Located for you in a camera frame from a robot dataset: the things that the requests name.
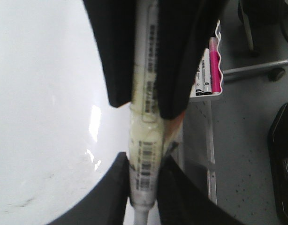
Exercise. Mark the white dry-erase marker black tip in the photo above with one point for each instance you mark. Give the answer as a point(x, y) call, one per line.
point(146, 126)

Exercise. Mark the white whiteboard surface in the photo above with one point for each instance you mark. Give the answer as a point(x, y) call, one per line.
point(58, 133)

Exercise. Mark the white marker black cap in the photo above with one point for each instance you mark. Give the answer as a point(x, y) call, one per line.
point(199, 80)
point(207, 83)

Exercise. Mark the pink highlighter marker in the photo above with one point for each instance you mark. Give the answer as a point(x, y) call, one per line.
point(214, 63)

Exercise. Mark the grey chair leg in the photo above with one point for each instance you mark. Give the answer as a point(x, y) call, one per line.
point(254, 51)

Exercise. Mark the grey stand leg with caster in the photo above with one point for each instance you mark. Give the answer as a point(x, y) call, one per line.
point(273, 70)

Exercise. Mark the black device on floor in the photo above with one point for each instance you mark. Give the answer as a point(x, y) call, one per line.
point(278, 155)

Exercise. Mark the white whiteboard stand post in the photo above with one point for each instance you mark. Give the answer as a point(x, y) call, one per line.
point(211, 168)

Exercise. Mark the white wire marker holder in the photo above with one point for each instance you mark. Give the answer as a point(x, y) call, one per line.
point(193, 98)

